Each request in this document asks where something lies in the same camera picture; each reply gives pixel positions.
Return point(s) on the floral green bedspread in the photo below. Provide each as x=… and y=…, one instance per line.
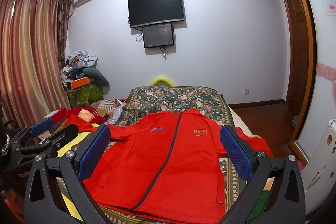
x=153, y=99

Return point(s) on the small dark wall screen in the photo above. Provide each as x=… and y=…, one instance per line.
x=159, y=35

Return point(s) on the pink striped curtain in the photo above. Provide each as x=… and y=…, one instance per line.
x=32, y=54

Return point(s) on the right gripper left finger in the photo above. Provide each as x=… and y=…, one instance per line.
x=43, y=199

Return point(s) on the red parrot plush toy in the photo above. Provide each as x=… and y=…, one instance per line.
x=86, y=113

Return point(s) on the white wall socket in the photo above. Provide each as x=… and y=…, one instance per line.
x=246, y=92

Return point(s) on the yellow cloth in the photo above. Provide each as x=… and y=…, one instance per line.
x=76, y=166

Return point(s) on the brown wooden door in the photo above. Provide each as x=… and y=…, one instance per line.
x=303, y=53

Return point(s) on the grey pillow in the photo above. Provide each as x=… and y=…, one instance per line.
x=95, y=74

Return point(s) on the black wall television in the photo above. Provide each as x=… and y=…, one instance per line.
x=148, y=12

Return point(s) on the pile of clutter bags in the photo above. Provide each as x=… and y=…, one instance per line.
x=76, y=62

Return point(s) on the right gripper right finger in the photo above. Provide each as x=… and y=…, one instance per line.
x=274, y=192

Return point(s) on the red zip jacket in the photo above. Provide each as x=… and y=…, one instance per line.
x=164, y=167

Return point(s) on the yellow curved object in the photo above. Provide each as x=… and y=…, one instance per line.
x=162, y=80

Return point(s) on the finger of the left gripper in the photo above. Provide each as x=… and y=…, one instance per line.
x=42, y=126
x=63, y=137

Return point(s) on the orange box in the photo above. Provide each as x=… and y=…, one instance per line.
x=80, y=82

